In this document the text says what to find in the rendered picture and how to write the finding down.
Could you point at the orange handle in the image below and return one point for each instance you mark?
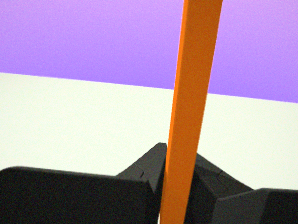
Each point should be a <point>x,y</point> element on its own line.
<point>200,24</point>

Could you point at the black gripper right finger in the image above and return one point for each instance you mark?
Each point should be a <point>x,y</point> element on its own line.
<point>216,197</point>

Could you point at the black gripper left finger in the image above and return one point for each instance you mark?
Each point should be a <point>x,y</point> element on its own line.
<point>31,195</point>

